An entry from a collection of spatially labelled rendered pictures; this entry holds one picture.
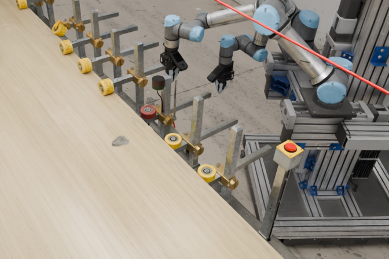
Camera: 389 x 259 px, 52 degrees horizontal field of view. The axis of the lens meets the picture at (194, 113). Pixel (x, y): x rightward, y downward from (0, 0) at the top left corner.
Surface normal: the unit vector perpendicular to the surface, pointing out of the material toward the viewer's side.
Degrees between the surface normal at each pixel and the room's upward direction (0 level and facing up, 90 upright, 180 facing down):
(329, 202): 0
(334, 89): 94
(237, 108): 0
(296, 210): 0
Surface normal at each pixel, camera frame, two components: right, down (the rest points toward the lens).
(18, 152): 0.07, -0.78
